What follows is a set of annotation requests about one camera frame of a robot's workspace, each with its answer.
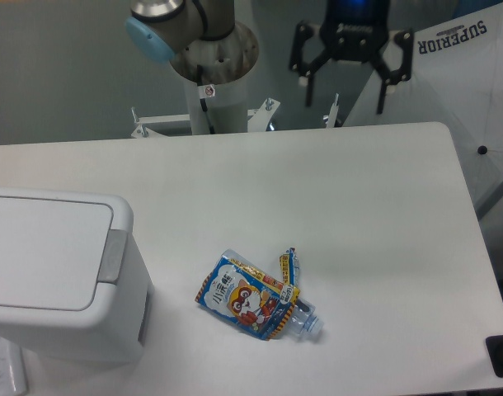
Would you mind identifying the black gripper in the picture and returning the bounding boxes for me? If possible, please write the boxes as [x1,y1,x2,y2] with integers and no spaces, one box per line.
[288,0,415,115]

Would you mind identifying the white push-lid trash can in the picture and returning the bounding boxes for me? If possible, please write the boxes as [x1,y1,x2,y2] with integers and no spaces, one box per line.
[0,187,154,363]

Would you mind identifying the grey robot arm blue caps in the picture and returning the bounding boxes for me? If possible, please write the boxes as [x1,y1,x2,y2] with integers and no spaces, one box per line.
[125,1,414,114]

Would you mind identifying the white umbrella with lettering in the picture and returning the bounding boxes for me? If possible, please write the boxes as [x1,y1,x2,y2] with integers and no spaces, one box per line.
[345,3,503,206]

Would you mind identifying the crushed plastic bottle colourful label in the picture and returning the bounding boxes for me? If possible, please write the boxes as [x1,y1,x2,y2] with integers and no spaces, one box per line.
[195,247,324,341]

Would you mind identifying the white paper sheet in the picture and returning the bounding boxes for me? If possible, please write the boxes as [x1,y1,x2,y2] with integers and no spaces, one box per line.
[0,337,28,395]

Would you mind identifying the black cable on pedestal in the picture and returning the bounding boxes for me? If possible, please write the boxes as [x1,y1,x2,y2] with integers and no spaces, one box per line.
[195,64,216,135]

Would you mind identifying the white metal base frame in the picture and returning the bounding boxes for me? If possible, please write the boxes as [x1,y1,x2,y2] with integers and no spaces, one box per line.
[129,92,341,139]

